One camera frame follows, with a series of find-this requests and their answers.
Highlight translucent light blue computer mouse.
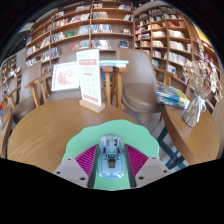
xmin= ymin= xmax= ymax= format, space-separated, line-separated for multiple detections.
xmin=97 ymin=134 xmax=127 ymax=180

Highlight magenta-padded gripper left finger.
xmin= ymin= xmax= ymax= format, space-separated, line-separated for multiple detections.
xmin=53 ymin=143 xmax=100 ymax=189

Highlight dried flowers in glass vase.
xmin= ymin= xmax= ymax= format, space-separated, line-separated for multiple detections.
xmin=181 ymin=39 xmax=224 ymax=129

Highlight blue and yellow book stack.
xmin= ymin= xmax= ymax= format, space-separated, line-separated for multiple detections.
xmin=155 ymin=83 xmax=191 ymax=110

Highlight curved wooden bookshelf with books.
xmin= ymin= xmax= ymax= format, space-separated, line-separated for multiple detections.
xmin=133 ymin=4 xmax=224 ymax=108

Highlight distant small bookshelf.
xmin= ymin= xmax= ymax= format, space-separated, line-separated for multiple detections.
xmin=0 ymin=54 xmax=23 ymax=88

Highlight green flower-shaped mouse pad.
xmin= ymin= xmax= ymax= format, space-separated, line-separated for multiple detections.
xmin=61 ymin=119 xmax=160 ymax=192

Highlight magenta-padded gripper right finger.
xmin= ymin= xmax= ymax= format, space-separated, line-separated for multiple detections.
xmin=123 ymin=143 xmax=171 ymax=189

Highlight light blue book stack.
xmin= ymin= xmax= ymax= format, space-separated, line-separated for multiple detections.
xmin=99 ymin=59 xmax=130 ymax=68

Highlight white sign on wooden base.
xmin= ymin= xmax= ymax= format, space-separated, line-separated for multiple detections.
xmin=75 ymin=48 xmax=106 ymax=114

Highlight round wooden side table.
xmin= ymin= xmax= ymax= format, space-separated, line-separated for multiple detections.
xmin=162 ymin=99 xmax=221 ymax=167
xmin=0 ymin=113 xmax=14 ymax=159

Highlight white framed red floral picture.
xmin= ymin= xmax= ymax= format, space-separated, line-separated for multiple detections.
xmin=50 ymin=61 xmax=81 ymax=93

